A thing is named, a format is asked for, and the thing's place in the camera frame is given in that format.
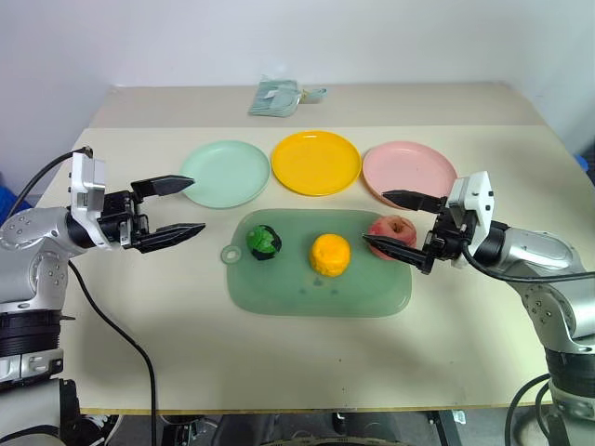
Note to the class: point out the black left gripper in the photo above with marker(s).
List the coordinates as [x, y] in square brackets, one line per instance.
[116, 218]

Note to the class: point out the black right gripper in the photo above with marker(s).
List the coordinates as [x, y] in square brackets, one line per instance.
[446, 241]

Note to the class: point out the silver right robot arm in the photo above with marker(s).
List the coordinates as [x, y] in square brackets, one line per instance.
[544, 251]

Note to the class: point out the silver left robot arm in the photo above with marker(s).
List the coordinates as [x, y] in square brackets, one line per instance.
[32, 232]

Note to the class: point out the pink plate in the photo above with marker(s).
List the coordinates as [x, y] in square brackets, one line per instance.
[409, 165]

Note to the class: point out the mint green plate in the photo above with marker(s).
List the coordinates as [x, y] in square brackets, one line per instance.
[223, 172]

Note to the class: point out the orange fruit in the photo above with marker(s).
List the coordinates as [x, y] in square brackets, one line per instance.
[329, 255]

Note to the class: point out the yellow plate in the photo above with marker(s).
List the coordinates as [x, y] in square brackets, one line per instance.
[316, 160]

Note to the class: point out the red apple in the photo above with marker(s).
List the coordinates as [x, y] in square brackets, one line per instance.
[395, 226]

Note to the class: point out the green broccoli toy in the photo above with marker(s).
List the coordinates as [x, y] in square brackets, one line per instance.
[262, 244]

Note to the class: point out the translucent green cutting mat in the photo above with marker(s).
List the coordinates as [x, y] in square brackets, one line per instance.
[279, 288]

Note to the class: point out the blue object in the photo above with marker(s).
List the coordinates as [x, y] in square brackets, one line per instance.
[586, 169]
[11, 195]

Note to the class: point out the folded teal cloth pack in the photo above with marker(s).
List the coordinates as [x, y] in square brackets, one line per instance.
[274, 97]

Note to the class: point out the small teal tag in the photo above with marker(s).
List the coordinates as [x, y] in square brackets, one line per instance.
[315, 94]

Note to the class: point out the grey metal table leg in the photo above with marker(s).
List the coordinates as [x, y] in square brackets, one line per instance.
[447, 429]

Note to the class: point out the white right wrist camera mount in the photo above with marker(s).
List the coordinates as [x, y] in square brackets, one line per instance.
[479, 195]

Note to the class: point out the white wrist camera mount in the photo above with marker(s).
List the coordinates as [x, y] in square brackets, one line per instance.
[88, 186]
[479, 195]

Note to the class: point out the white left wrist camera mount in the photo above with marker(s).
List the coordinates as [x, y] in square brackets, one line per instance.
[88, 186]

